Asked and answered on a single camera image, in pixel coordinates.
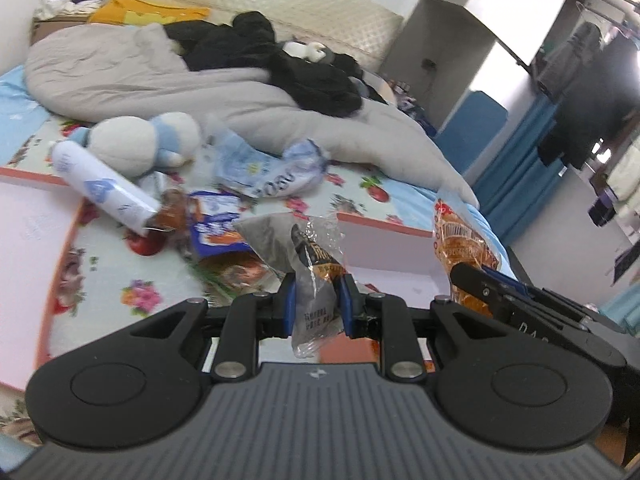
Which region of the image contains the green-edged snack packet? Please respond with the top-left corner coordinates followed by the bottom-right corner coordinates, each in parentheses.
top-left (197, 254), bottom-right (283, 298)

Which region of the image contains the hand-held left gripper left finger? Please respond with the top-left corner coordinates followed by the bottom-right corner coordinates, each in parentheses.
top-left (117, 273), bottom-right (298, 381)

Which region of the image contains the grey hanging jacket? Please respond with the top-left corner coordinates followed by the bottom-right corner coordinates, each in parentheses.
top-left (536, 21), bottom-right (602, 102)

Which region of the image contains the white spray bottle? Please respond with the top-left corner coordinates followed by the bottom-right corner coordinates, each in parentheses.
top-left (51, 140), bottom-right (164, 237)

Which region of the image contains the silver snack packet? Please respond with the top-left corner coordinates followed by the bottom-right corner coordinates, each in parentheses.
top-left (234, 214), bottom-right (297, 283)

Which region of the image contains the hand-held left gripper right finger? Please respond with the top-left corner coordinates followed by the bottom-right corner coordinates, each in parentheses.
top-left (336, 274), bottom-right (490, 382)

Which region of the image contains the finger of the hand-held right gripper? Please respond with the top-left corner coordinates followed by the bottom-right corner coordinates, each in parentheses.
top-left (451, 261), bottom-right (517, 319)
top-left (481, 267), bottom-right (532, 302)

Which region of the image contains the blue and white crumpled bag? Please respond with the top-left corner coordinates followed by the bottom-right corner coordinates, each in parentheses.
top-left (250, 139), bottom-right (331, 200)

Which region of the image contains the brown snack in clear wrapper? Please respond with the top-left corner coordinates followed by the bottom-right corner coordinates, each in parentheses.
top-left (149, 187), bottom-right (190, 233)

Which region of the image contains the clear blue-printed plastic bag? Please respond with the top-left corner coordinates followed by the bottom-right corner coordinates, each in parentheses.
top-left (202, 114), bottom-right (281, 197)

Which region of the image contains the blue curtain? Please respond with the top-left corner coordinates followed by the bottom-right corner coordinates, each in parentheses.
top-left (474, 94), bottom-right (567, 247)

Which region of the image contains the clear black-printed snack packet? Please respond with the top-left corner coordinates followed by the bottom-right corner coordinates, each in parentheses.
top-left (290, 214), bottom-right (352, 359)

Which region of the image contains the white wall cabinet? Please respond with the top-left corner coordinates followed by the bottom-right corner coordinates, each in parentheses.
top-left (464, 0), bottom-right (582, 67)

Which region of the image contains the pile of folded clothes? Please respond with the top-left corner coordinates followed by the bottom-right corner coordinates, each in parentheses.
top-left (34, 0), bottom-right (104, 21)

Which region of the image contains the black hanging coat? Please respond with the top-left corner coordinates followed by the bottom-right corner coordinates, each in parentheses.
top-left (539, 34), bottom-right (637, 170)

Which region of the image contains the grey duvet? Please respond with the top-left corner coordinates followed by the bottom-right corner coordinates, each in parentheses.
top-left (24, 24), bottom-right (482, 207)

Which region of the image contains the red and orange snack packet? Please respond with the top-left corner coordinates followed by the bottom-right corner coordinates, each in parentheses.
top-left (432, 185), bottom-right (503, 314)

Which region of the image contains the blue chair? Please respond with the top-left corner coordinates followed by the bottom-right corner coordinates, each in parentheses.
top-left (434, 91), bottom-right (509, 182)

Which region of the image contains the yellow blanket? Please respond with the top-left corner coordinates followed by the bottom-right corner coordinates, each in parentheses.
top-left (88, 0), bottom-right (212, 27)

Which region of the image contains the white and grey plush toy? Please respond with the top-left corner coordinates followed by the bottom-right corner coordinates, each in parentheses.
top-left (281, 40), bottom-right (335, 65)

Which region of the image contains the black clothing heap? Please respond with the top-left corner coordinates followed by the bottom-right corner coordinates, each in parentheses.
top-left (164, 11), bottom-right (364, 118)

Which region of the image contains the blue and white snack packet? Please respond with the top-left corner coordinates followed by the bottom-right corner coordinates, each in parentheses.
top-left (186, 190), bottom-right (252, 262)

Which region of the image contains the floral fruit-print cloth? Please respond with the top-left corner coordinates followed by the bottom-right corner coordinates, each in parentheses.
top-left (0, 114), bottom-right (483, 413)

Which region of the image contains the white and blue plush toy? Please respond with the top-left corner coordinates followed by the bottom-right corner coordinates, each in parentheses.
top-left (67, 112), bottom-right (204, 178)

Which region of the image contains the light blue bed sheet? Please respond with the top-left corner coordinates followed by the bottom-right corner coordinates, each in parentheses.
top-left (0, 64), bottom-right (53, 167)

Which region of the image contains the shallow orange box lid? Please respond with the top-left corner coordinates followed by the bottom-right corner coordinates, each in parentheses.
top-left (0, 166), bottom-right (87, 392)

